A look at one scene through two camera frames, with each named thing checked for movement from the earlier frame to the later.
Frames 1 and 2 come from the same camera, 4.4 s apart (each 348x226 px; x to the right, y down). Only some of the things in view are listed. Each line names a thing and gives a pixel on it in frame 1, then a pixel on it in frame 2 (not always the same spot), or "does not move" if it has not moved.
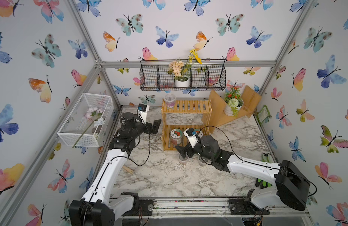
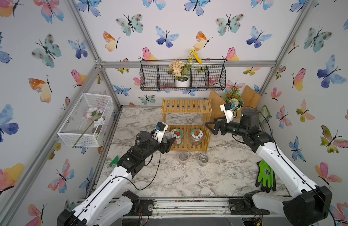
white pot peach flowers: (181, 72) does not move
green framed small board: (263, 114) does not move
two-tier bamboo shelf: (202, 107) does not move
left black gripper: (154, 126) -> (165, 147)
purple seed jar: (170, 99) -> (167, 135)
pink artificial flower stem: (94, 113) does not move
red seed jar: (182, 160) does not move
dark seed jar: (202, 162) does not move
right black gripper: (183, 150) -> (219, 124)
